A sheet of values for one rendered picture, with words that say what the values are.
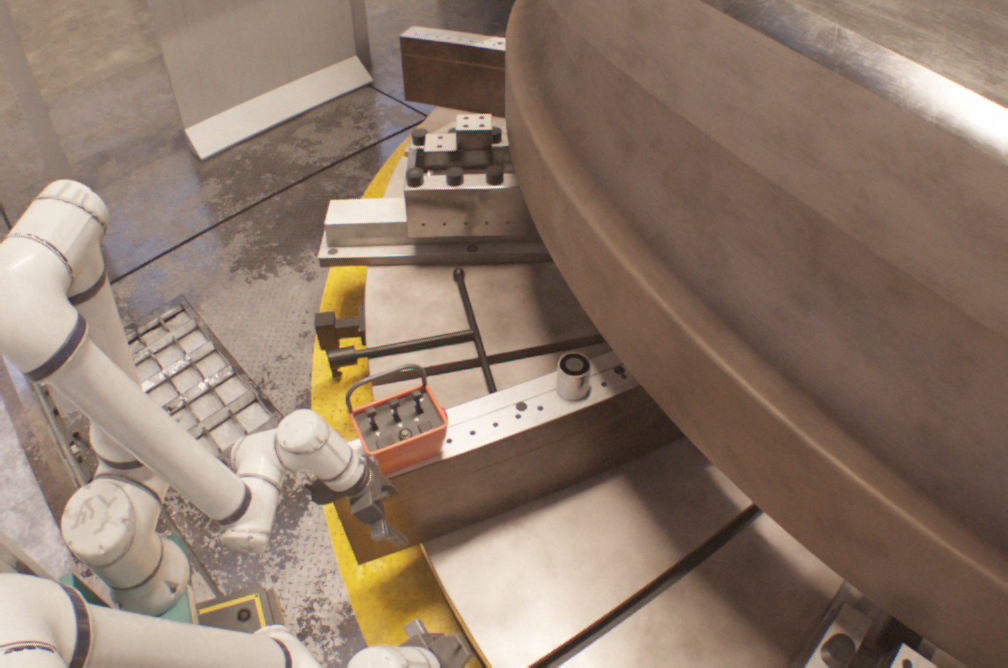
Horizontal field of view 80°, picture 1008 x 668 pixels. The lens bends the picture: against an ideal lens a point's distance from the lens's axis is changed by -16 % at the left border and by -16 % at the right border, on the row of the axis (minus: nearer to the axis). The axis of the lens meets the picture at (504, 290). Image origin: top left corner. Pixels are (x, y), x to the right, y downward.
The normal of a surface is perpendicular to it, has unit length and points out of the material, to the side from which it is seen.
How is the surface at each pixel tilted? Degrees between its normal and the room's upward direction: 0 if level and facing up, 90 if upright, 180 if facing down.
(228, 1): 90
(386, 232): 72
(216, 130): 37
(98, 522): 12
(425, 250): 0
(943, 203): 90
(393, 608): 0
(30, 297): 55
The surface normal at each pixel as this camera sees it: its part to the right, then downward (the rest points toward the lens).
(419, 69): -0.36, 0.65
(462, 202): 0.03, 0.69
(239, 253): 0.00, -0.72
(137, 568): 0.77, 0.44
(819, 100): -0.84, 0.37
